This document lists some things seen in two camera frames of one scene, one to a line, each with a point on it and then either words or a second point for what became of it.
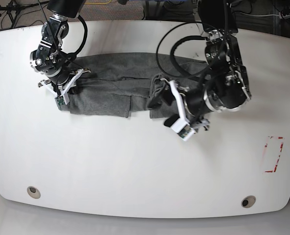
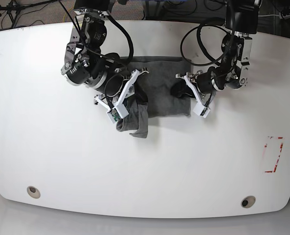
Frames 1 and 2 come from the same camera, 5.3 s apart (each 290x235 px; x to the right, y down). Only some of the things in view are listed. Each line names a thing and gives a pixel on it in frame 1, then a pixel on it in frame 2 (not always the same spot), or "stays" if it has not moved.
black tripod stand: [13, 10] stays
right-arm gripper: [75, 76] -> [118, 88]
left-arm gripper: [186, 126] -> [203, 85]
